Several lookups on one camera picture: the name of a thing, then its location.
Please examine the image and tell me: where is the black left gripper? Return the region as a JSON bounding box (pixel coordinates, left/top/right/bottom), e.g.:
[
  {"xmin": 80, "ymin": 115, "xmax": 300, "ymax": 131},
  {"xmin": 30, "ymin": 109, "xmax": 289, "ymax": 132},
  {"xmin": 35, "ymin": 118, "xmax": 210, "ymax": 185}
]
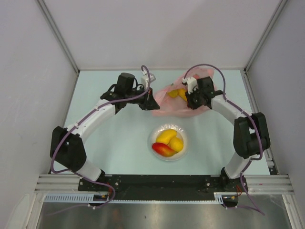
[{"xmin": 125, "ymin": 85, "xmax": 159, "ymax": 111}]

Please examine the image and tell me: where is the pink plastic bag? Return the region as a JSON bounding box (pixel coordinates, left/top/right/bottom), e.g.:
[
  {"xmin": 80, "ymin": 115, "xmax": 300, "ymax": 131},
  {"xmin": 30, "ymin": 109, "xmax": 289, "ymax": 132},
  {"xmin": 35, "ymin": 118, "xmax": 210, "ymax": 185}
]
[{"xmin": 152, "ymin": 75, "xmax": 210, "ymax": 118}]

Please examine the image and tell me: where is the yellow fake mango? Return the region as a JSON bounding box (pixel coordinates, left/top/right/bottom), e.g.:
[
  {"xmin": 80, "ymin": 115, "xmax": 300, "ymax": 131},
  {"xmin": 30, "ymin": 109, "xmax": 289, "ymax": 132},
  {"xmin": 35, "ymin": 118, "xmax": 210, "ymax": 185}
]
[{"xmin": 155, "ymin": 129, "xmax": 177, "ymax": 145}]

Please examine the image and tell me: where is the red fake mango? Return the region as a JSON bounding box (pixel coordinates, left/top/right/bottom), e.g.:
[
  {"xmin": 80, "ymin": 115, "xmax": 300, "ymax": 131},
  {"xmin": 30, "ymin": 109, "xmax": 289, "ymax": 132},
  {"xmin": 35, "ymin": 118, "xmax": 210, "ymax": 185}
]
[{"xmin": 152, "ymin": 143, "xmax": 177, "ymax": 157}]

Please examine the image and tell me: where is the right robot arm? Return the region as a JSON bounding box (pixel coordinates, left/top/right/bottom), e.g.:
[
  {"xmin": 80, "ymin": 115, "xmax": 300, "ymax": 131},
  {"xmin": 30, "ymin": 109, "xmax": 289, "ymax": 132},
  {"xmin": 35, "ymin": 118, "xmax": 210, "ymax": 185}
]
[{"xmin": 182, "ymin": 77, "xmax": 270, "ymax": 191}]

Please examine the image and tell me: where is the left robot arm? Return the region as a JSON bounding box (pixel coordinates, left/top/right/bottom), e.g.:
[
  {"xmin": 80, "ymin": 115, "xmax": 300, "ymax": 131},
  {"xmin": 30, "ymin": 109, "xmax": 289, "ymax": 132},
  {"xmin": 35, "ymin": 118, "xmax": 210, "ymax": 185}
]
[{"xmin": 50, "ymin": 70, "xmax": 160, "ymax": 191}]

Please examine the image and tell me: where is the yellow fake fruit in bag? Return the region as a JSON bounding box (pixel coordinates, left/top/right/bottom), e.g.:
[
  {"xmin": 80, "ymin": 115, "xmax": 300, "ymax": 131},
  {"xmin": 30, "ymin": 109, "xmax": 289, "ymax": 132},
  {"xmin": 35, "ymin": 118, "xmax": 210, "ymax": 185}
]
[{"xmin": 167, "ymin": 88, "xmax": 187, "ymax": 102}]

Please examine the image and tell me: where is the white paper plate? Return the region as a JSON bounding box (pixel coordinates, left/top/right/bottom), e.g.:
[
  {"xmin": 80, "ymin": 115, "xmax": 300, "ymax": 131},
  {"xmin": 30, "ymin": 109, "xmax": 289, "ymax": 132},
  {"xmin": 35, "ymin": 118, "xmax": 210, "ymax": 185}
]
[{"xmin": 148, "ymin": 124, "xmax": 189, "ymax": 161}]

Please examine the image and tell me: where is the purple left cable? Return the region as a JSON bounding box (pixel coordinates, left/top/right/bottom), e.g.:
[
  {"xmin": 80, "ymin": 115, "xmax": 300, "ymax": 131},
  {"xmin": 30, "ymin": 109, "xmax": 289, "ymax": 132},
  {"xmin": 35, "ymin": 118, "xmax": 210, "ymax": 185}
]
[{"xmin": 44, "ymin": 64, "xmax": 158, "ymax": 217}]

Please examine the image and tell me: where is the purple cable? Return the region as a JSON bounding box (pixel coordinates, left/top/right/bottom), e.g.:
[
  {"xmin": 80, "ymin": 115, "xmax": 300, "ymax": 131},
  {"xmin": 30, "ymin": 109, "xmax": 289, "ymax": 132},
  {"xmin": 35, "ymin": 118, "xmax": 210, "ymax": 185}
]
[
  {"xmin": 44, "ymin": 64, "xmax": 158, "ymax": 217},
  {"xmin": 182, "ymin": 63, "xmax": 265, "ymax": 217}
]

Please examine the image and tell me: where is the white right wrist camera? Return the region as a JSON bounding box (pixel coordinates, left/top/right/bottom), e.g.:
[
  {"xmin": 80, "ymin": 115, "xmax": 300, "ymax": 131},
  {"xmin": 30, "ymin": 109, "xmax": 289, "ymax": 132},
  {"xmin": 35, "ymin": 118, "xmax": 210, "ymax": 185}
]
[{"xmin": 182, "ymin": 77, "xmax": 198, "ymax": 94}]

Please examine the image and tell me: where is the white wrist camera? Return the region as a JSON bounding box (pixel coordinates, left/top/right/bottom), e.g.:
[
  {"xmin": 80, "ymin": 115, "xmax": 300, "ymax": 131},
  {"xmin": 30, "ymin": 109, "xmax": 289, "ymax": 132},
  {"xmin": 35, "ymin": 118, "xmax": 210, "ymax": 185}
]
[
  {"xmin": 141, "ymin": 73, "xmax": 156, "ymax": 90},
  {"xmin": 182, "ymin": 77, "xmax": 198, "ymax": 94}
]

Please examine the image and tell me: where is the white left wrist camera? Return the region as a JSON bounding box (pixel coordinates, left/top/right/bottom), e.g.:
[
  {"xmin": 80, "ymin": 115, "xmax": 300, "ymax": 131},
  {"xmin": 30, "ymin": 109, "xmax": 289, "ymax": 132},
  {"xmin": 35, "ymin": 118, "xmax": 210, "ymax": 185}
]
[{"xmin": 141, "ymin": 73, "xmax": 156, "ymax": 90}]

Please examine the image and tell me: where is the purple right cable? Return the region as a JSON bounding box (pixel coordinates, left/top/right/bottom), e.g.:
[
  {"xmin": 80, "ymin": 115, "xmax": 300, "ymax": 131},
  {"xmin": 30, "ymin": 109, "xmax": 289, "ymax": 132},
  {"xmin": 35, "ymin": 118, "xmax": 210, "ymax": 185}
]
[{"xmin": 182, "ymin": 63, "xmax": 265, "ymax": 217}]

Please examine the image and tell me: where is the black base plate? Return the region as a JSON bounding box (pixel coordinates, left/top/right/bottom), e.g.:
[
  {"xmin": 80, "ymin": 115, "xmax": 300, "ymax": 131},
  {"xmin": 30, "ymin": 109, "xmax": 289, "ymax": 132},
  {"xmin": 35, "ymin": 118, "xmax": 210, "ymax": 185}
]
[{"xmin": 78, "ymin": 174, "xmax": 248, "ymax": 201}]

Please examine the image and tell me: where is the aluminium frame rail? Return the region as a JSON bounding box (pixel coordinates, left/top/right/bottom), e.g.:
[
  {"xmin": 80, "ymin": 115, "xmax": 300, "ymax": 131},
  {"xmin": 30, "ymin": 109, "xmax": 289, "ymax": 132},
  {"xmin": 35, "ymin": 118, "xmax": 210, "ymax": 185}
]
[{"xmin": 35, "ymin": 0, "xmax": 80, "ymax": 75}]

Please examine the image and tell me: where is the white cable duct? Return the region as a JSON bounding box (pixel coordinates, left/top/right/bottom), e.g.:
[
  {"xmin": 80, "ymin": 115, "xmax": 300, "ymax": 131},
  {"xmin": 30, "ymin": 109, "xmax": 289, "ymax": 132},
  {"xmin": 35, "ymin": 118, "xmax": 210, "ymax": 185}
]
[{"xmin": 44, "ymin": 193, "xmax": 109, "ymax": 203}]

